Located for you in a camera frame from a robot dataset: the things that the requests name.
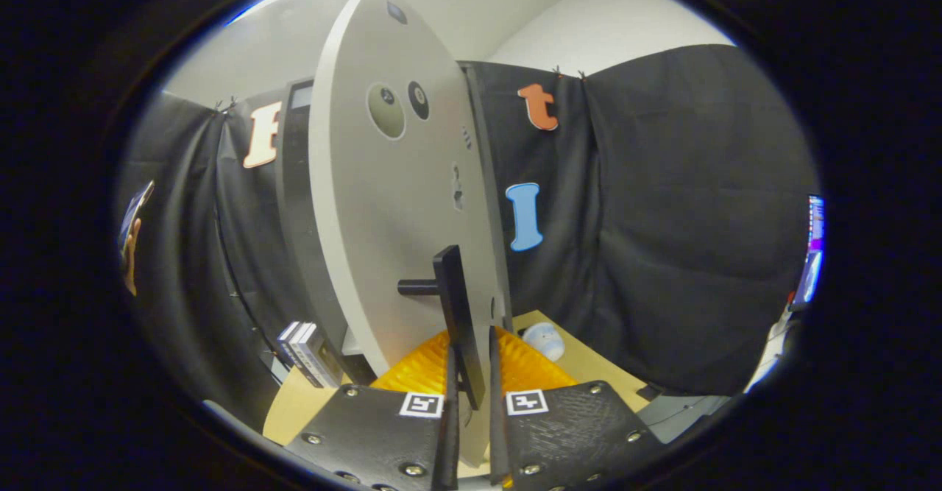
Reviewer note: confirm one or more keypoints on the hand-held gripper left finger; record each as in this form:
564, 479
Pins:
447, 417

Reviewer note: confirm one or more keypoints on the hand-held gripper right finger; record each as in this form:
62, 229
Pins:
497, 417

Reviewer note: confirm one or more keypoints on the grey cabinet door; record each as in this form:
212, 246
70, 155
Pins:
383, 218

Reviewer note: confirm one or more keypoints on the white round container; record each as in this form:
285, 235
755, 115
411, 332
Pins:
543, 340

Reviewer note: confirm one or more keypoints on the small upright books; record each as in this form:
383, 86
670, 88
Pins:
305, 355

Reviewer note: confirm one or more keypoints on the dark grey cabinet body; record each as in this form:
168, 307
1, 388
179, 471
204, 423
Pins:
294, 218

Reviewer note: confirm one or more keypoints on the black backdrop cloth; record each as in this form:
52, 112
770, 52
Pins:
662, 218

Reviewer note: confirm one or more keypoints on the lit computer monitor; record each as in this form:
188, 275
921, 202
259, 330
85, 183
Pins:
812, 255

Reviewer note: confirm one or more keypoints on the dark smartphone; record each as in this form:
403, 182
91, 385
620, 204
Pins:
136, 211

